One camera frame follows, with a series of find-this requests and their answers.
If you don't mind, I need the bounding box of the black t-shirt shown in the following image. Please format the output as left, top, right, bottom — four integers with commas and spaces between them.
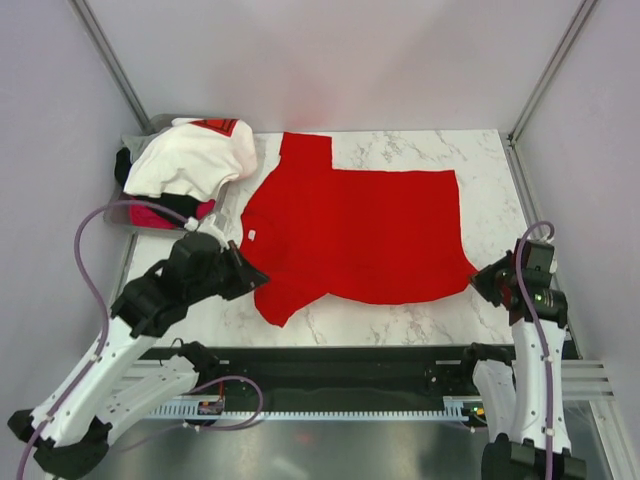
114, 147, 200, 230

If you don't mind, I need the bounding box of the right aluminium frame post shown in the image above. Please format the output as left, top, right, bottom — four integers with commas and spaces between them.
505, 0, 599, 146

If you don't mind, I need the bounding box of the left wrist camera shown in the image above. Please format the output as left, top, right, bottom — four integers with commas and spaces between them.
183, 213, 227, 249

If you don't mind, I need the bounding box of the left aluminium frame post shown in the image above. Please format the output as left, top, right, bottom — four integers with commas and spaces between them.
69, 0, 156, 133

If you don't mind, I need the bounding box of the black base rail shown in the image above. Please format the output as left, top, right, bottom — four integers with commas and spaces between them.
143, 343, 477, 411

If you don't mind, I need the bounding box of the pink t-shirt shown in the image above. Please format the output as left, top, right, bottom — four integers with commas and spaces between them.
129, 194, 216, 230

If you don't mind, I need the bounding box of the aluminium frame post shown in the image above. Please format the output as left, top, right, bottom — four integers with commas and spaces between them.
69, 0, 156, 133
505, 0, 599, 146

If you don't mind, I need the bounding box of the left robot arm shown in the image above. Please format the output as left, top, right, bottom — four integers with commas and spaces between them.
8, 233, 269, 479

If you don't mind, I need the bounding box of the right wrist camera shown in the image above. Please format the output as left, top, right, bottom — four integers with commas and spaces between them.
521, 240, 557, 274

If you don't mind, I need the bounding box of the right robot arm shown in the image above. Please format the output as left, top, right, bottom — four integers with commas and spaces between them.
457, 252, 587, 479

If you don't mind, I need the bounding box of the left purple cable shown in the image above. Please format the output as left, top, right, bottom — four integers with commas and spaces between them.
14, 204, 266, 480

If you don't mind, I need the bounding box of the grey t-shirt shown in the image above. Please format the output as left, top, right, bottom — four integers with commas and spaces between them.
122, 132, 161, 164

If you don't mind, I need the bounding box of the white cable duct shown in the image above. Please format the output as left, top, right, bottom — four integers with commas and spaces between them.
146, 396, 485, 422

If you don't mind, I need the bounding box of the clear plastic bin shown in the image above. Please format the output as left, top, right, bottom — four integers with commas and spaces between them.
103, 113, 231, 238

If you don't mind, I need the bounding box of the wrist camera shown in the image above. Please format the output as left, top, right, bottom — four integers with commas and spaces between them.
183, 213, 227, 249
521, 240, 557, 274

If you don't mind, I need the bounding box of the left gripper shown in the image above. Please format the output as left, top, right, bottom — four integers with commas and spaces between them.
188, 239, 270, 304

